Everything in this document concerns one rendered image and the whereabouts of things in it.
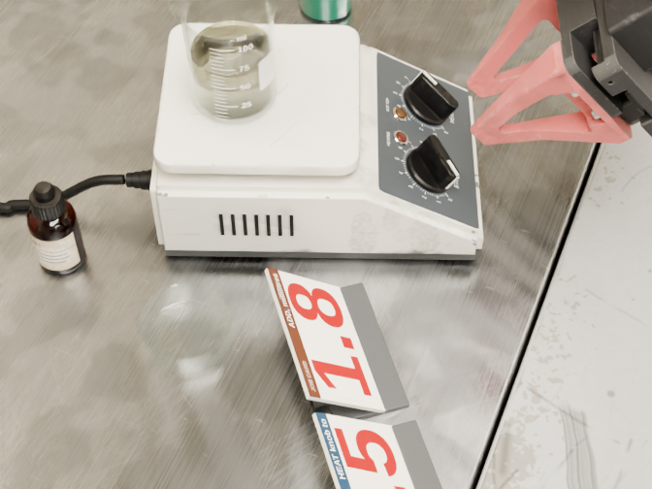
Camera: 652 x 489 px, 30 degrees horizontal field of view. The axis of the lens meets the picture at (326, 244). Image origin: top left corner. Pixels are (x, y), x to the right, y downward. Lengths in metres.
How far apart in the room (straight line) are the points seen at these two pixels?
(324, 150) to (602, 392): 0.21
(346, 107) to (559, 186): 0.17
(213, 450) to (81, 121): 0.27
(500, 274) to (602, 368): 0.09
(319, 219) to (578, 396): 0.18
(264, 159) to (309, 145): 0.03
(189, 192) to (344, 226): 0.09
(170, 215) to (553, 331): 0.24
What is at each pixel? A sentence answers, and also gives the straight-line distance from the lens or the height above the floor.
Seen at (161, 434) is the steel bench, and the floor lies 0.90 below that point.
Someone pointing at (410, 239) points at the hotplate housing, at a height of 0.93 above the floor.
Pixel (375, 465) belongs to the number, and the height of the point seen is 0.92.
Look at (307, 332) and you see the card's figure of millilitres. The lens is 0.69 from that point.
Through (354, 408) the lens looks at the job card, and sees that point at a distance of 0.70.
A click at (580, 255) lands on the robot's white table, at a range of 0.78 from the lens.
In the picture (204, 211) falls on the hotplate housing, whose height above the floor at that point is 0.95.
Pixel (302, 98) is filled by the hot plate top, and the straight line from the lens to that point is 0.73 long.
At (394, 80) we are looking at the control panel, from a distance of 0.79.
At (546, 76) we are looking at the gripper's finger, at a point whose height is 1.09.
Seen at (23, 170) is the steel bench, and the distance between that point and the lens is 0.83.
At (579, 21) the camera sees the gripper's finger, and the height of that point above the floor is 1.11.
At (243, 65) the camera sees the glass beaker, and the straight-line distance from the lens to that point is 0.68.
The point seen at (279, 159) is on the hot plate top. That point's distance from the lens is 0.70.
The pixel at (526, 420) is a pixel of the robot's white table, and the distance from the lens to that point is 0.71.
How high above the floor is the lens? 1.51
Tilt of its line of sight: 53 degrees down
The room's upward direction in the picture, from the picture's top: straight up
